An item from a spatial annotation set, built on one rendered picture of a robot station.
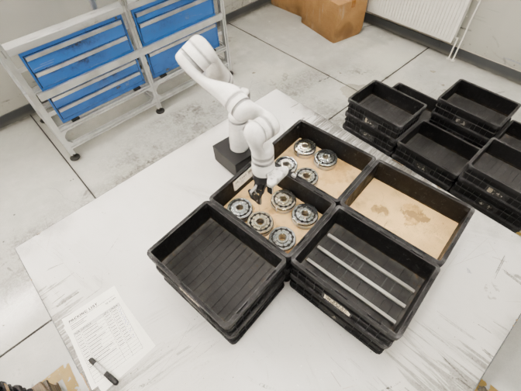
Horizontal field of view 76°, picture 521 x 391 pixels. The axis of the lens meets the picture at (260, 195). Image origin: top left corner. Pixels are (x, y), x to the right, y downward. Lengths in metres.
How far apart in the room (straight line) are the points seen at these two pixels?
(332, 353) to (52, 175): 2.52
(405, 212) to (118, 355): 1.20
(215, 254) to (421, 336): 0.79
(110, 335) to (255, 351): 0.53
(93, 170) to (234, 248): 1.91
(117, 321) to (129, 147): 1.88
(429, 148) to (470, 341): 1.33
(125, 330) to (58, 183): 1.84
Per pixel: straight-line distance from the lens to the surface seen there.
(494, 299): 1.56
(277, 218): 1.34
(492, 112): 2.71
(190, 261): 1.29
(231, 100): 0.97
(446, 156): 2.42
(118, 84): 2.99
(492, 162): 2.34
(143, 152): 2.95
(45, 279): 1.65
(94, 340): 1.44
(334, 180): 1.48
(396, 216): 1.43
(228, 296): 1.21
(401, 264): 1.32
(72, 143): 3.06
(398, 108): 2.48
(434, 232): 1.44
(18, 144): 3.58
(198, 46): 1.07
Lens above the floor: 1.96
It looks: 53 degrees down
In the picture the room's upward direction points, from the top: 3 degrees counter-clockwise
